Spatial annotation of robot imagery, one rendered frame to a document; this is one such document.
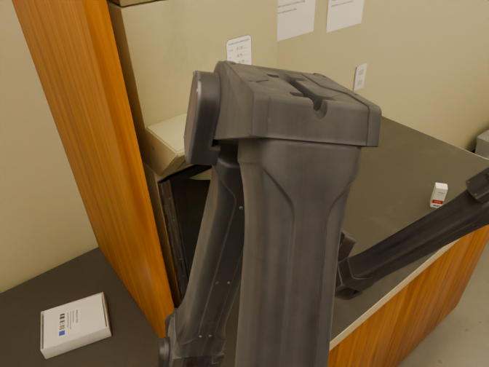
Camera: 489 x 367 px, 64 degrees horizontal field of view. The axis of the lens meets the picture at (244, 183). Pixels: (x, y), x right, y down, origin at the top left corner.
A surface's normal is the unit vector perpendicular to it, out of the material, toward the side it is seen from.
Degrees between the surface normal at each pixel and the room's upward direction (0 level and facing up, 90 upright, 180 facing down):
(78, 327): 0
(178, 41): 90
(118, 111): 90
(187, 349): 96
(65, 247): 90
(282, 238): 61
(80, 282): 0
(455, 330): 0
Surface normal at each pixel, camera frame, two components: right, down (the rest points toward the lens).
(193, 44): 0.61, 0.46
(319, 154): 0.27, 0.09
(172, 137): -0.03, -0.80
